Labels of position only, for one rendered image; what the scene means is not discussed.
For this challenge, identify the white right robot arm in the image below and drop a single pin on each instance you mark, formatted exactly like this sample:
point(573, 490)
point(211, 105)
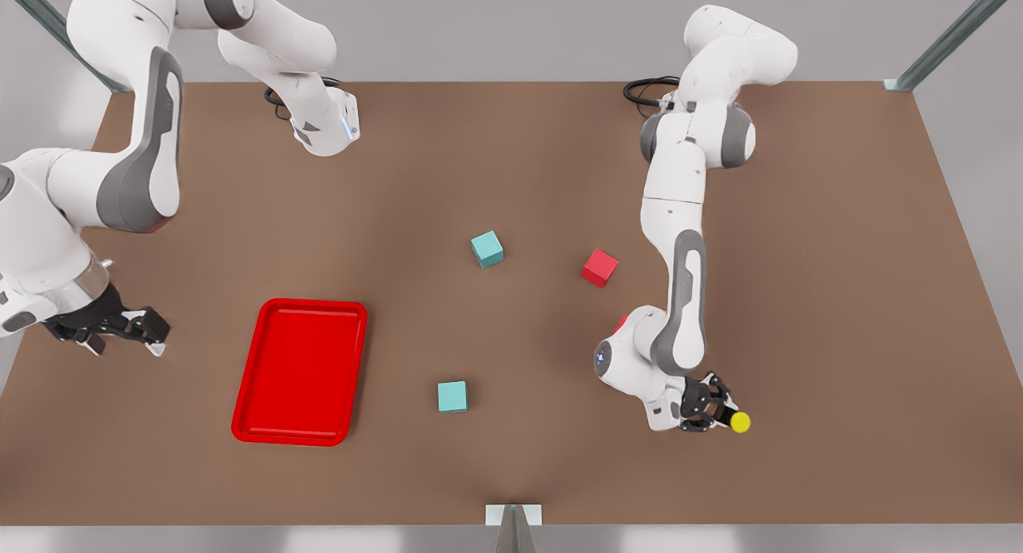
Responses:
point(136, 161)

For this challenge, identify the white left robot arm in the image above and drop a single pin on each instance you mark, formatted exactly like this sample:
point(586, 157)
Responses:
point(678, 217)

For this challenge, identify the small yellow ball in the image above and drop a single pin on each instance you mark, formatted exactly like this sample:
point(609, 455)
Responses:
point(740, 422)

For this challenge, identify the red cube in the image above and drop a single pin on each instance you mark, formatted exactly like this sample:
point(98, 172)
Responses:
point(599, 268)

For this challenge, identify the red rectangular tray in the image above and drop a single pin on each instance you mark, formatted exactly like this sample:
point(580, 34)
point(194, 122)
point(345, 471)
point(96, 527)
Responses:
point(300, 371)

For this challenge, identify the silver frame post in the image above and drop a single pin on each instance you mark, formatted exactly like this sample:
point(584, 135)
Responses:
point(951, 37)
point(56, 29)
point(513, 529)

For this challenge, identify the teal cube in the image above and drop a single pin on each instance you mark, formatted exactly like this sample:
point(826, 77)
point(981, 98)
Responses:
point(452, 397)
point(487, 249)

